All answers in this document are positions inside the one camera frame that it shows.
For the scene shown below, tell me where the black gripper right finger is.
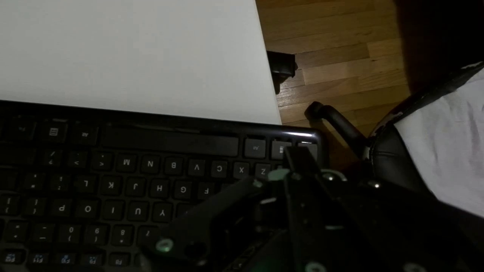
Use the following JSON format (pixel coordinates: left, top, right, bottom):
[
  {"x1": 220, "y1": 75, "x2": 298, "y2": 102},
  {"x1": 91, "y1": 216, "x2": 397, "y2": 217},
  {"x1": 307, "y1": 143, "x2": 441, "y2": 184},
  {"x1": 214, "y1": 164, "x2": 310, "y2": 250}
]
[{"x1": 283, "y1": 146, "x2": 471, "y2": 272}]

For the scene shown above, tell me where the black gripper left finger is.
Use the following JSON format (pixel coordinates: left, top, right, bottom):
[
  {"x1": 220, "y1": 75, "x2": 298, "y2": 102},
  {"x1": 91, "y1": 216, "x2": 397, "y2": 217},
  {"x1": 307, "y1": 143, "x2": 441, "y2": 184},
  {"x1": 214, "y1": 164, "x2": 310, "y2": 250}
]
[{"x1": 143, "y1": 170, "x2": 289, "y2": 272}]

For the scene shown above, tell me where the black computer keyboard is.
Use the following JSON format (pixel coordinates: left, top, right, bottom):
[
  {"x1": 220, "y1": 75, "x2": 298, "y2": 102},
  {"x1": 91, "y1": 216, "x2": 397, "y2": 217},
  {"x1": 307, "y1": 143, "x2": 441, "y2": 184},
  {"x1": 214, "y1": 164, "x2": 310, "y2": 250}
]
[{"x1": 0, "y1": 98, "x2": 324, "y2": 272}]

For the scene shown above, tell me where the white cloth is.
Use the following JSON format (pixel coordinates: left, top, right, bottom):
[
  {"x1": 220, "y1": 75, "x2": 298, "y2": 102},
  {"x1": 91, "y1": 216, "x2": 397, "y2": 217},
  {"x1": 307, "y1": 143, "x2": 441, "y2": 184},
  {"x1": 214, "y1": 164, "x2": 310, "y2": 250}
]
[{"x1": 394, "y1": 66, "x2": 484, "y2": 219}]

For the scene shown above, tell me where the black office chair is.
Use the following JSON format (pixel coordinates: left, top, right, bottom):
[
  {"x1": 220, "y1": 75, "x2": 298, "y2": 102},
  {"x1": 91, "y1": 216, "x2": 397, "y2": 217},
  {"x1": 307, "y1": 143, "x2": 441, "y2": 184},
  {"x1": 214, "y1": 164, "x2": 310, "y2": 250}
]
[{"x1": 304, "y1": 62, "x2": 484, "y2": 238}]

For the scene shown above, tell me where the black table bracket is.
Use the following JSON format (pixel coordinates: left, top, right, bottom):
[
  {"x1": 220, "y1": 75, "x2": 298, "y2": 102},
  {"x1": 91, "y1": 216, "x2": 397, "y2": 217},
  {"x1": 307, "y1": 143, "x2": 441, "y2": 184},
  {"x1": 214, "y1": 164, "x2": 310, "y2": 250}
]
[{"x1": 267, "y1": 49, "x2": 300, "y2": 95}]

